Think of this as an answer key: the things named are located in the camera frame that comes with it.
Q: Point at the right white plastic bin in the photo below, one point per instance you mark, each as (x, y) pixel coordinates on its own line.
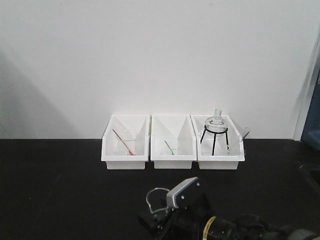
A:
(222, 159)

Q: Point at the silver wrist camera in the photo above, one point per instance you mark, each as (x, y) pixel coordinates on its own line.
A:
(183, 193)

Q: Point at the black wire tripod stand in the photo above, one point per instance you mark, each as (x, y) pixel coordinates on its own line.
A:
(214, 140)

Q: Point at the white plastic bin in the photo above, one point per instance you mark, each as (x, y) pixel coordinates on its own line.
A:
(134, 129)
(178, 131)
(222, 159)

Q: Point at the red stirring rod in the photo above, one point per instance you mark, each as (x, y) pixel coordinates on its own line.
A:
(124, 143)

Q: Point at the green stirring rod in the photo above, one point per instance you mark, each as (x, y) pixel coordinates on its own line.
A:
(169, 147)

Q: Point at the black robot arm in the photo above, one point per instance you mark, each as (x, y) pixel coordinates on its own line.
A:
(247, 227)

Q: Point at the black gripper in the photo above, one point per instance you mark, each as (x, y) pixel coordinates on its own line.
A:
(187, 222)

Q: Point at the left white plastic bin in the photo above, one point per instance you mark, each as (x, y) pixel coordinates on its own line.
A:
(134, 129)

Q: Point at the middle white plastic bin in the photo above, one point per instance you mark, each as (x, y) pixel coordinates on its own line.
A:
(178, 131)

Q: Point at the round glass flask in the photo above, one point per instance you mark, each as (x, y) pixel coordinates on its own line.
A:
(216, 123)

